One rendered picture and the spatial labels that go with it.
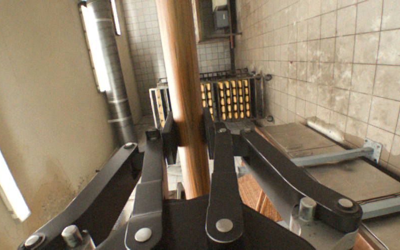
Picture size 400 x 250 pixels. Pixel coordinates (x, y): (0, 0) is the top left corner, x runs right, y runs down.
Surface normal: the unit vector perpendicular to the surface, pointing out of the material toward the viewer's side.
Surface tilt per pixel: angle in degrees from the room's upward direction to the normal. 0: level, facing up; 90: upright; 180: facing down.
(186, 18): 124
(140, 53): 90
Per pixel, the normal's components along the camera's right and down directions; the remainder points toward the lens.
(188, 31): 0.60, 0.20
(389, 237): -0.11, -0.94
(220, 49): 0.06, 0.32
